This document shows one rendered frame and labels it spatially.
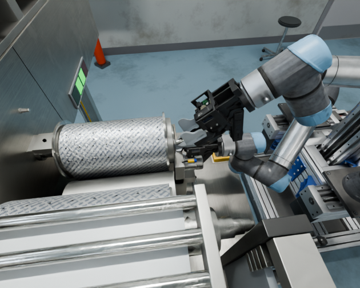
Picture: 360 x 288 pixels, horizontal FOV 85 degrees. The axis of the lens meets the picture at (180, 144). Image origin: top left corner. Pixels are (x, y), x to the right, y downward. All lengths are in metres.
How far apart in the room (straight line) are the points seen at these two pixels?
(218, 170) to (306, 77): 0.55
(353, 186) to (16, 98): 1.23
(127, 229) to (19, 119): 0.41
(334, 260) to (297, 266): 1.77
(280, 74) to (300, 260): 0.31
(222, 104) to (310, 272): 0.32
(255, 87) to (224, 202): 0.51
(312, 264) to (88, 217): 0.22
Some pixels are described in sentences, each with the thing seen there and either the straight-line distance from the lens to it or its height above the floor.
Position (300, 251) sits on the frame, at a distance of 0.25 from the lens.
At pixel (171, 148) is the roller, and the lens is 0.46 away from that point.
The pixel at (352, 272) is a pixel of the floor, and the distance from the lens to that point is 2.06.
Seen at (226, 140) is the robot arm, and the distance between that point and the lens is 0.66.
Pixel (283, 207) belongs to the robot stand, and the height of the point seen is 0.21.
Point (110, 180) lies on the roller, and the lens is 0.51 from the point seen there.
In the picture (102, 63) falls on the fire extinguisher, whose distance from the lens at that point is 3.35.
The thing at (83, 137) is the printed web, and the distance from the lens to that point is 0.49.
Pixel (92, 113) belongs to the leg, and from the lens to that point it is 1.55.
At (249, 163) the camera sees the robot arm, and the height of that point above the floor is 1.04.
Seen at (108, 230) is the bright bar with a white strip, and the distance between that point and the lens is 0.23.
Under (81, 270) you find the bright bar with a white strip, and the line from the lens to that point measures 0.24.
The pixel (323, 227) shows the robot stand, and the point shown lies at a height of 0.23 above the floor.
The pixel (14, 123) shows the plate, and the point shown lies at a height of 1.35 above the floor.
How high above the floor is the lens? 1.65
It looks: 53 degrees down
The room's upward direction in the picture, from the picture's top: straight up
